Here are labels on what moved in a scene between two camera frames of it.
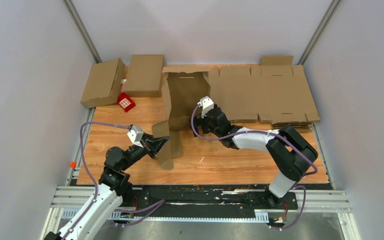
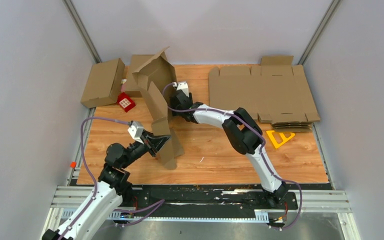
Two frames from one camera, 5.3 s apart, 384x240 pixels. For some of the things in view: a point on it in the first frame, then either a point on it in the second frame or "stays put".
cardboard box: x=104 y=84 stays put
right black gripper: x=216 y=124 -> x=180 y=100
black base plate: x=203 y=202 stays put
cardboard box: x=184 y=88 -> x=169 y=144
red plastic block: x=125 y=101 stays put
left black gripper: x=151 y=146 stays put
